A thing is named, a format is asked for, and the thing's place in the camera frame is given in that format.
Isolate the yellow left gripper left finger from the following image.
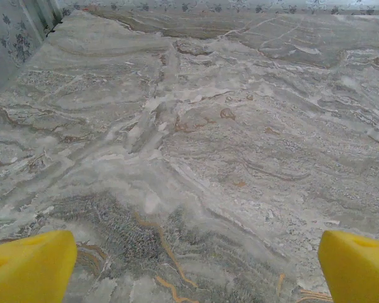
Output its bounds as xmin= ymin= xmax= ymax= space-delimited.
xmin=0 ymin=229 xmax=78 ymax=303

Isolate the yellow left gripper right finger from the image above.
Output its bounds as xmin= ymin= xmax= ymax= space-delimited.
xmin=317 ymin=229 xmax=379 ymax=303

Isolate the aluminium corner post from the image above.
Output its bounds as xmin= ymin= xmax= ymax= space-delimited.
xmin=18 ymin=0 xmax=66 ymax=41

